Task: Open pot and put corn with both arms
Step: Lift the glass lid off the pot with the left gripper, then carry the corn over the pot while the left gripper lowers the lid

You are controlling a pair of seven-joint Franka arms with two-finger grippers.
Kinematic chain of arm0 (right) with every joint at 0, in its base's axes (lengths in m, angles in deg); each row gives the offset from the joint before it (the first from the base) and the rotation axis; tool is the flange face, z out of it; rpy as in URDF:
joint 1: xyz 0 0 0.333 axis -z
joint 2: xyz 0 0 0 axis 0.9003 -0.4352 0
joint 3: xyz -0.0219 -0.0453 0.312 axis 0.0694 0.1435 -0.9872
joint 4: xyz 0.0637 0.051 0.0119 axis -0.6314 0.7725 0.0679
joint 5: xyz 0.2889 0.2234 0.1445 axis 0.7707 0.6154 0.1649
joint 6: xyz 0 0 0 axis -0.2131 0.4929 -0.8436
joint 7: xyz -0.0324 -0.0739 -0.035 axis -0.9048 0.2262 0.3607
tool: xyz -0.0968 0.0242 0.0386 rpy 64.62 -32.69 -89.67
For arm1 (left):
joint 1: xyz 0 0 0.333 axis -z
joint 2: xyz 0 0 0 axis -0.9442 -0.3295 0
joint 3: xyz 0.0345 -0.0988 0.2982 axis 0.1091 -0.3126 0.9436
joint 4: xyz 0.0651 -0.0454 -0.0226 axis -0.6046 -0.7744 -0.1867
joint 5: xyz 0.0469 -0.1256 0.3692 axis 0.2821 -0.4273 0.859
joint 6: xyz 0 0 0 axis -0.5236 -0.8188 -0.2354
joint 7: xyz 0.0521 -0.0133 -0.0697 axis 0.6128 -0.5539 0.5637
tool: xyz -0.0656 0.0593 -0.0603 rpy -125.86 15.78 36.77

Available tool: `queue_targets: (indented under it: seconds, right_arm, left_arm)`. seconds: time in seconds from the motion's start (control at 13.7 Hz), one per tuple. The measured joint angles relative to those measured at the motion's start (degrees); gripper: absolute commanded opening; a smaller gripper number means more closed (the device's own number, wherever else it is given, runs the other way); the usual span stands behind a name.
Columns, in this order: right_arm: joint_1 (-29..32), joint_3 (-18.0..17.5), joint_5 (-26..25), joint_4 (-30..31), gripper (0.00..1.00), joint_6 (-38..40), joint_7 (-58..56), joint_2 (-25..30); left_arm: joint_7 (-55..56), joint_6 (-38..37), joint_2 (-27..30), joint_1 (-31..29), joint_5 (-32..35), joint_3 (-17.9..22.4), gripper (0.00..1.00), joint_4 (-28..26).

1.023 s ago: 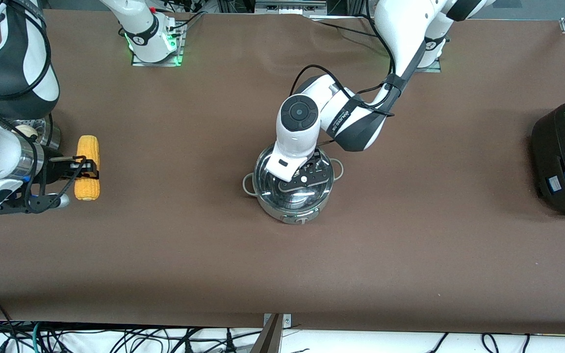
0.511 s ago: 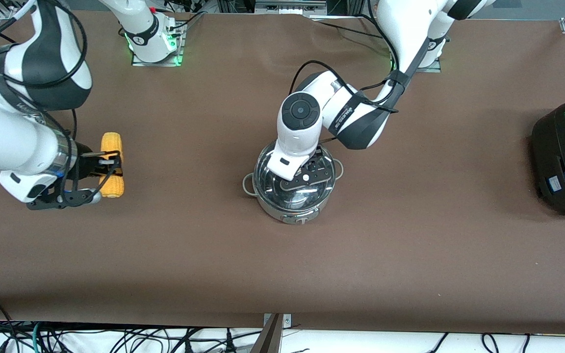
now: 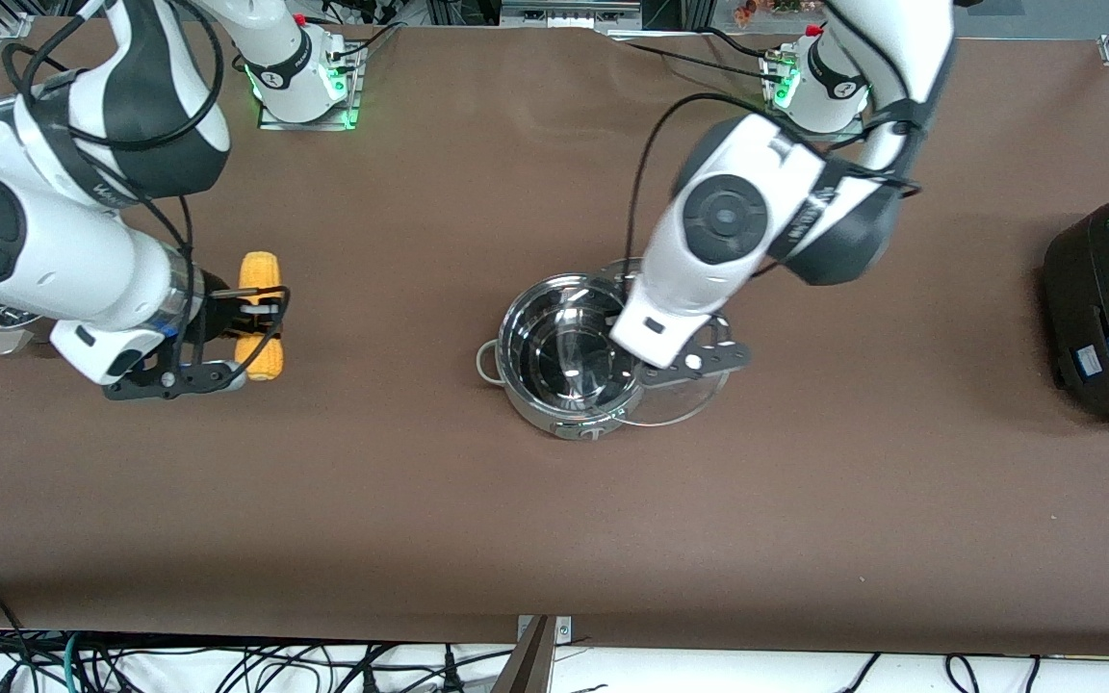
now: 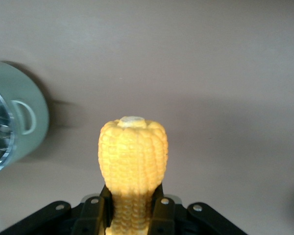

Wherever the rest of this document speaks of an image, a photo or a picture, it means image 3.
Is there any yellow corn cob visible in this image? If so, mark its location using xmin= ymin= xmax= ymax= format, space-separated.
xmin=234 ymin=251 xmax=288 ymax=382

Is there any glass pot lid with knob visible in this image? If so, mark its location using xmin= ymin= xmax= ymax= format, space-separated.
xmin=598 ymin=258 xmax=735 ymax=427

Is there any grey electric cooking pot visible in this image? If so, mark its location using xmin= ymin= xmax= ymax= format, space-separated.
xmin=476 ymin=273 xmax=654 ymax=442

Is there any brown table cover sheet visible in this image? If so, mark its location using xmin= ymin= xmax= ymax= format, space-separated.
xmin=0 ymin=17 xmax=1109 ymax=657

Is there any silver metal box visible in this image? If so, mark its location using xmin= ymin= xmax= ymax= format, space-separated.
xmin=501 ymin=0 xmax=644 ymax=30

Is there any dark slanted metal bar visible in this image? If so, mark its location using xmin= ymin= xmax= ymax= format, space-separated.
xmin=490 ymin=616 xmax=557 ymax=693

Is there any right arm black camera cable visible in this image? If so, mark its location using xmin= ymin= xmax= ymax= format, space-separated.
xmin=4 ymin=0 xmax=294 ymax=386

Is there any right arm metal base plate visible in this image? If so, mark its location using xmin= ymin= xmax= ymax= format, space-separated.
xmin=256 ymin=43 xmax=364 ymax=131

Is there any right arm base power cable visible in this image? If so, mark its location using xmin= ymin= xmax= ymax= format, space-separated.
xmin=323 ymin=21 xmax=403 ymax=61

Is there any arm base power cable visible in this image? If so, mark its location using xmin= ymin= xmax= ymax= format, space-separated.
xmin=323 ymin=21 xmax=403 ymax=61
xmin=610 ymin=27 xmax=788 ymax=86

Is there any teal floor cable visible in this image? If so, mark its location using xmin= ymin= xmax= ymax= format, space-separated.
xmin=59 ymin=630 xmax=89 ymax=693

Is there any small aluminium edge bracket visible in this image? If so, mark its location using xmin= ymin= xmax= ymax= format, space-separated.
xmin=516 ymin=614 xmax=575 ymax=693

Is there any left arm base power cable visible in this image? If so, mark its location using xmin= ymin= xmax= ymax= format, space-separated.
xmin=610 ymin=27 xmax=788 ymax=86

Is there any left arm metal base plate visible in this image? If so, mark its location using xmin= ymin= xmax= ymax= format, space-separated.
xmin=763 ymin=48 xmax=868 ymax=145

